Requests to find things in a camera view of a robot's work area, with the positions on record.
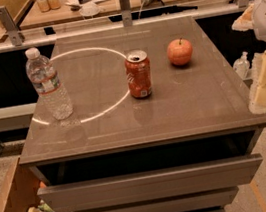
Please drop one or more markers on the hand sanitizer bottle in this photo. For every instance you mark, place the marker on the hand sanitizer bottle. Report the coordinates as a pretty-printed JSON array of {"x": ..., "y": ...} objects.
[{"x": 241, "y": 65}]

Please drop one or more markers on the red apple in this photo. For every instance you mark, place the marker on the red apple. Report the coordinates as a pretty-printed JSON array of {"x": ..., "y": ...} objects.
[{"x": 179, "y": 51}]

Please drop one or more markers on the top grey drawer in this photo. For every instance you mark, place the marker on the top grey drawer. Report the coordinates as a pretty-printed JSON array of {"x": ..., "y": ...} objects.
[{"x": 151, "y": 185}]

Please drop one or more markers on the grey drawer cabinet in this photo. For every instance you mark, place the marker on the grey drawer cabinet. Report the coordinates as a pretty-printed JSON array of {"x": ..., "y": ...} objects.
[{"x": 196, "y": 113}]

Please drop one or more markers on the left metal post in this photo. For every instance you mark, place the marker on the left metal post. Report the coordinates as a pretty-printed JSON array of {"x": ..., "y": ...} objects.
[{"x": 11, "y": 29}]

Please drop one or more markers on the clear plastic water bottle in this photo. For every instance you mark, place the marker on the clear plastic water bottle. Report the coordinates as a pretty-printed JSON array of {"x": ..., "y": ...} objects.
[{"x": 44, "y": 78}]

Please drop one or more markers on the middle metal post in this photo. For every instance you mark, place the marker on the middle metal post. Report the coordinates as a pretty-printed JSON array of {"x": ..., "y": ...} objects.
[{"x": 126, "y": 12}]

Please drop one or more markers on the white bowl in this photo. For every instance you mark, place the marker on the white bowl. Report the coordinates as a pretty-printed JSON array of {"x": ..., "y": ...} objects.
[{"x": 89, "y": 10}]

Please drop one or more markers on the orange soda can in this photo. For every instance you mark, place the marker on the orange soda can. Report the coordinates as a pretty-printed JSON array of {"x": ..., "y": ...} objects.
[{"x": 138, "y": 73}]

